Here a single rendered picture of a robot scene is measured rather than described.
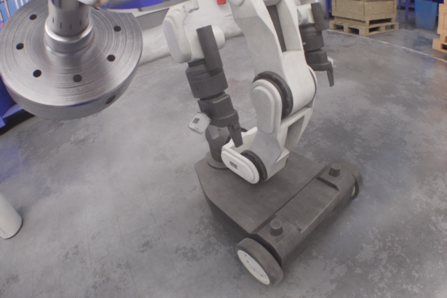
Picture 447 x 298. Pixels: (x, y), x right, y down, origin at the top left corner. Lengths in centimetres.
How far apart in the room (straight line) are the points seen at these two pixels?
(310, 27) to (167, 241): 103
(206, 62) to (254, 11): 18
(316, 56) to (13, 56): 81
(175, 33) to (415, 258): 113
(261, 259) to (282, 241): 9
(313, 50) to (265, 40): 26
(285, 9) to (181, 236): 97
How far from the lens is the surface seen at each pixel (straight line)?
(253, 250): 82
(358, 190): 112
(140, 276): 112
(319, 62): 88
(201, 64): 57
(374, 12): 465
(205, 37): 54
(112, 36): 35
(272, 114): 67
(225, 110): 59
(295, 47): 72
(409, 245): 117
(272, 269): 83
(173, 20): 55
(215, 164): 115
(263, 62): 69
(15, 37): 36
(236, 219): 94
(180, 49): 55
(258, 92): 67
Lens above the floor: 91
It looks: 32 degrees down
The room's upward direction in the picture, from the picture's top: 11 degrees counter-clockwise
